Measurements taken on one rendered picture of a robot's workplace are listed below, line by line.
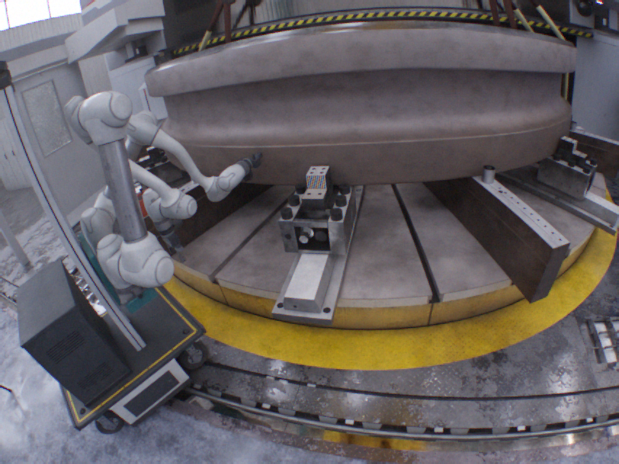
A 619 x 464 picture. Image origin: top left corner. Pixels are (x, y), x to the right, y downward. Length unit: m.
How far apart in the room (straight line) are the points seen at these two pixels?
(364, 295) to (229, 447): 1.07
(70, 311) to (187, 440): 0.89
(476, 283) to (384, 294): 0.53
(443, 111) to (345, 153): 0.65
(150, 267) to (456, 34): 1.77
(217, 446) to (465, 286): 1.55
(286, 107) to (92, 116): 1.19
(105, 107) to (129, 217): 0.40
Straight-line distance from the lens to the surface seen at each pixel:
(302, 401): 1.71
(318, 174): 1.72
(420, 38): 1.71
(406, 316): 1.85
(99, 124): 1.12
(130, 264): 1.24
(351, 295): 1.69
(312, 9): 5.01
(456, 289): 1.76
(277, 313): 1.60
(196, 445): 1.79
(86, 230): 1.83
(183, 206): 1.36
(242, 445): 1.70
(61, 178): 5.04
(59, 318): 1.48
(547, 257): 1.64
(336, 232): 1.61
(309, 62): 1.70
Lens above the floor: 1.55
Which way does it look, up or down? 35 degrees down
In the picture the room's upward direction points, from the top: 9 degrees counter-clockwise
